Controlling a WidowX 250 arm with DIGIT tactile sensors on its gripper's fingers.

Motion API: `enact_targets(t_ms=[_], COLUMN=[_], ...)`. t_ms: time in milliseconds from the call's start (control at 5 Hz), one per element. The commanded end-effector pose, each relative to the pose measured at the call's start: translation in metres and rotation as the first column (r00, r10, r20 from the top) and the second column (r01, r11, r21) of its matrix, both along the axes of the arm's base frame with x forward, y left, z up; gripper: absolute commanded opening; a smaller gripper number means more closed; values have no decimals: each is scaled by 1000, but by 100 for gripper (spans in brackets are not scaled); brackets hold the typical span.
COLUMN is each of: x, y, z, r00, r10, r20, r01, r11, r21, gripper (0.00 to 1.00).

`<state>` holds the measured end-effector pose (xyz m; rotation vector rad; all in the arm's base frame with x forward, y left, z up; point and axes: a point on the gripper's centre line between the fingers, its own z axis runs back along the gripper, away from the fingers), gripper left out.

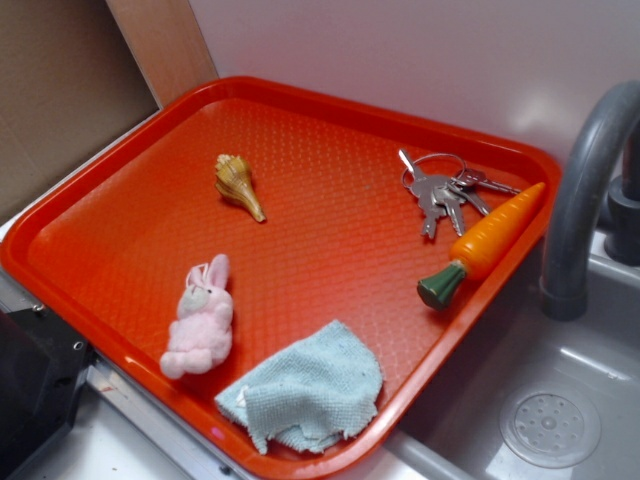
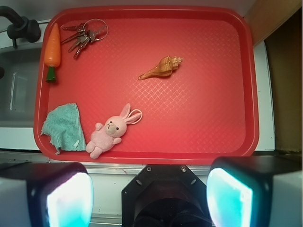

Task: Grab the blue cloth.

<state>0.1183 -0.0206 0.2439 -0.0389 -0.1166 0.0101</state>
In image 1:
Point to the brown cardboard panel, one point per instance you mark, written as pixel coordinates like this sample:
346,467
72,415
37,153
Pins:
75,75

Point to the grey curved faucet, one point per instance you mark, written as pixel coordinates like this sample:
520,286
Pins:
603,169

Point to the pink plush bunny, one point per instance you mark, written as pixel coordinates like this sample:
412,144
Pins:
200,339

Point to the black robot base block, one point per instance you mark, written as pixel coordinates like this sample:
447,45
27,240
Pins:
43,369

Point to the silver key bunch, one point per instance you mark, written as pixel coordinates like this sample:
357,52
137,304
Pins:
439,196

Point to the grey plastic sink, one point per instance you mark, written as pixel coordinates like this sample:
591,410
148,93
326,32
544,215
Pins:
452,430

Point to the round sink drain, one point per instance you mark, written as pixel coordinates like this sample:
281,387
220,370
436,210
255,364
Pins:
549,425

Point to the orange toy carrot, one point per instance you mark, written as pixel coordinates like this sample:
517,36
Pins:
477,253

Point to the red plastic tray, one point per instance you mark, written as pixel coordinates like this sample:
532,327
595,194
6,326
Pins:
109,250

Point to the light blue cloth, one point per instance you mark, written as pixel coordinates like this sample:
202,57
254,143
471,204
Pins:
309,396

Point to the tan conch seashell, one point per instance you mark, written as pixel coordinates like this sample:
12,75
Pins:
234,183

